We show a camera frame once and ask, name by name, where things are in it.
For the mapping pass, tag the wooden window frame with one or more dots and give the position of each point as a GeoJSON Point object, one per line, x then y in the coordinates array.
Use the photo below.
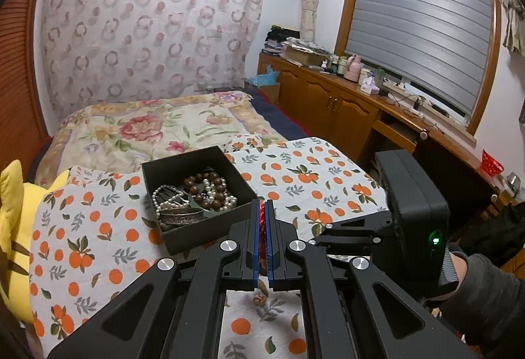
{"type": "Point", "coordinates": [346, 6]}

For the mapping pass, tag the dark blue bed sheet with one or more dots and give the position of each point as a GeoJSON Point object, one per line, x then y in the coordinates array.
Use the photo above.
{"type": "Point", "coordinates": [279, 117]}

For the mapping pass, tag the brown louvered wardrobe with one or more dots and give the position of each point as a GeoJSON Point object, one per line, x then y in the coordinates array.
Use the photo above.
{"type": "Point", "coordinates": [20, 76]}

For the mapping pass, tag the pink thermos jug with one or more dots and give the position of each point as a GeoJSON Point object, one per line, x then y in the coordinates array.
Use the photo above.
{"type": "Point", "coordinates": [352, 70]}

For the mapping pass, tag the red basket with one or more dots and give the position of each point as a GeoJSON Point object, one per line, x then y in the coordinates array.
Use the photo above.
{"type": "Point", "coordinates": [491, 167]}

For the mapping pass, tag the folded patterned cloth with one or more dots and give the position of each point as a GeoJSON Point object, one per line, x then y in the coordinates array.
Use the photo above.
{"type": "Point", "coordinates": [305, 43]}

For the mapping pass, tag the silver metal bangle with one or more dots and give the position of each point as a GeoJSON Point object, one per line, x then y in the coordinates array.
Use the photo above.
{"type": "Point", "coordinates": [180, 217]}

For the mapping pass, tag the white tissue box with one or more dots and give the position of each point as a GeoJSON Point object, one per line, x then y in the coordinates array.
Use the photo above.
{"type": "Point", "coordinates": [369, 87]}

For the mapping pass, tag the blue plastic bag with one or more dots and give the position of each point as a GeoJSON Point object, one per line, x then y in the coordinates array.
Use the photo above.
{"type": "Point", "coordinates": [264, 78]}

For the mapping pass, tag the black cardboard box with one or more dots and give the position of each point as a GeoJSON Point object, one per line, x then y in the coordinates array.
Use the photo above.
{"type": "Point", "coordinates": [197, 236]}

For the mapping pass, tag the orange fruit printed cloth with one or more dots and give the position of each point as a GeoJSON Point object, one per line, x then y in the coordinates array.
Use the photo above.
{"type": "Point", "coordinates": [102, 227]}

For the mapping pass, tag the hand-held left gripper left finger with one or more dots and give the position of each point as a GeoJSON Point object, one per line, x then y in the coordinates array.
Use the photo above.
{"type": "Point", "coordinates": [246, 244]}

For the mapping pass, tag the wooden sideboard cabinet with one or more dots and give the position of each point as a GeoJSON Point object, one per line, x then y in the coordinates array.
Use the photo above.
{"type": "Point", "coordinates": [348, 113]}

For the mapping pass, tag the white power strip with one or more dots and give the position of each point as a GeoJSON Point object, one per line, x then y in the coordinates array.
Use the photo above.
{"type": "Point", "coordinates": [393, 86]}

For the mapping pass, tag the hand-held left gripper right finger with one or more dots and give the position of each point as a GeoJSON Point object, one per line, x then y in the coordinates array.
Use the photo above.
{"type": "Point", "coordinates": [279, 244]}

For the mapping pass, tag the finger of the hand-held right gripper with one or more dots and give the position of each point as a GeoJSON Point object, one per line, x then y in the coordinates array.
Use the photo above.
{"type": "Point", "coordinates": [348, 241]}
{"type": "Point", "coordinates": [361, 221]}

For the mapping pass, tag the stack of folded clothes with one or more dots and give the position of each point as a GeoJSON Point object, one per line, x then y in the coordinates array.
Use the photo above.
{"type": "Point", "coordinates": [279, 37]}

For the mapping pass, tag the brown cardboard box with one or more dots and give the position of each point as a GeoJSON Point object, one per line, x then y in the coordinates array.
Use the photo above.
{"type": "Point", "coordinates": [299, 55]}

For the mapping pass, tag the sheer circle patterned curtain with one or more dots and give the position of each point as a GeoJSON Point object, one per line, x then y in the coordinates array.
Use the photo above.
{"type": "Point", "coordinates": [143, 35]}

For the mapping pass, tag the small brown carton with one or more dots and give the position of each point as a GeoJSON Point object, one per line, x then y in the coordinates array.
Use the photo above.
{"type": "Point", "coordinates": [270, 92]}

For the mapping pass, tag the grey window blind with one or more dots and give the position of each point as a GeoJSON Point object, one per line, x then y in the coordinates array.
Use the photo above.
{"type": "Point", "coordinates": [418, 22]}

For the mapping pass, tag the floral blanket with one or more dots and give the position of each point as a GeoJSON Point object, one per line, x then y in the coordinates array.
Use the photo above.
{"type": "Point", "coordinates": [143, 125]}

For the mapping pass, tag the dark cloth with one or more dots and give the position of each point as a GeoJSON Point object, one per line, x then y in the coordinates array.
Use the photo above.
{"type": "Point", "coordinates": [492, 232]}

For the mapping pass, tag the yellow plush toy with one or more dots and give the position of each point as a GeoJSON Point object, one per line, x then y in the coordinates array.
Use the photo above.
{"type": "Point", "coordinates": [16, 219]}

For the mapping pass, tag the hanging beige cloth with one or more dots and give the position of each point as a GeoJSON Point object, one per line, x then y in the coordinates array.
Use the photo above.
{"type": "Point", "coordinates": [512, 22]}

